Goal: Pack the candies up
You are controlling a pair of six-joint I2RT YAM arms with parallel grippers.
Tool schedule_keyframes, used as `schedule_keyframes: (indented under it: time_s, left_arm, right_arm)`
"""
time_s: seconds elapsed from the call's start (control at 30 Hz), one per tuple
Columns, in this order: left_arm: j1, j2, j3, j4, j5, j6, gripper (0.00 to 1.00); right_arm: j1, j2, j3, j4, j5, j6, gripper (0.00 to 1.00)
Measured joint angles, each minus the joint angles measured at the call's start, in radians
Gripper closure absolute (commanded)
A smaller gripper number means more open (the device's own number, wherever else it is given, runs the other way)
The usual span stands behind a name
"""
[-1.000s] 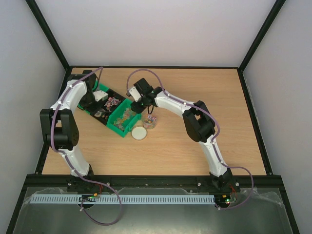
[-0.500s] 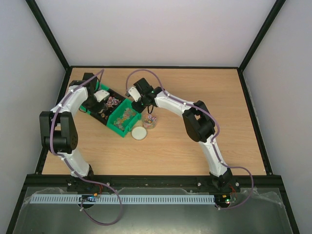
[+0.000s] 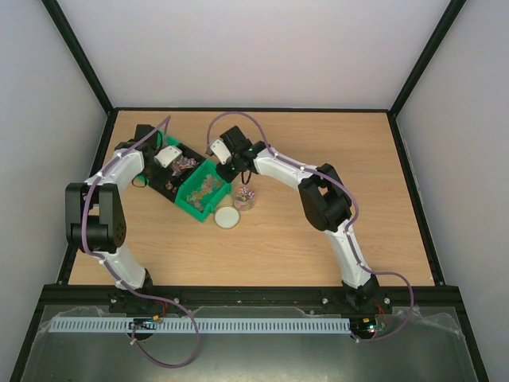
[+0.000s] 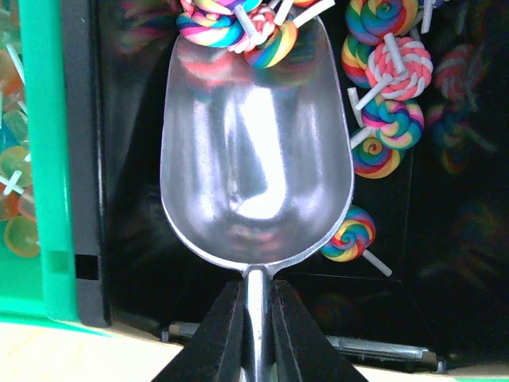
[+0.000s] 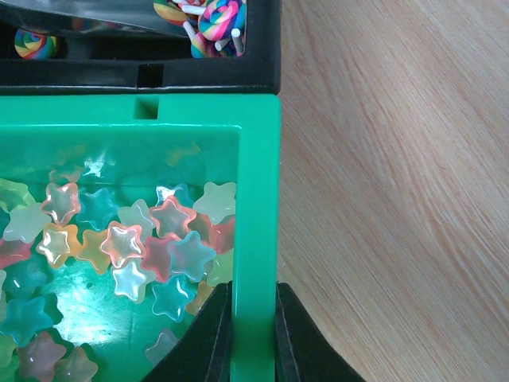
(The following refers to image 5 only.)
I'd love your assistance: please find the black bin of lollipops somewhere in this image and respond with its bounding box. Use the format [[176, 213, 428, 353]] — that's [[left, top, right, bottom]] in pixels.
[[1, 1, 282, 95]]

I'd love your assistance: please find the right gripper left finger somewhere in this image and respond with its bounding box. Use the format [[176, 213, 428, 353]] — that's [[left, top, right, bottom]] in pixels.
[[143, 283, 232, 382]]

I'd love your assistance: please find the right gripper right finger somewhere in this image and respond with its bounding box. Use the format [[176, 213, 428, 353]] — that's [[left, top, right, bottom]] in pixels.
[[274, 283, 363, 381]]

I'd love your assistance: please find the metal candy scoop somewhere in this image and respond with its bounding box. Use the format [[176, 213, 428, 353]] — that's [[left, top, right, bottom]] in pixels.
[[1, 1, 186, 38]]

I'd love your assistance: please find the green bin of gummies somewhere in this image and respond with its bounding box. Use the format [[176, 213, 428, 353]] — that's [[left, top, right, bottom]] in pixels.
[[1, 95, 281, 381]]

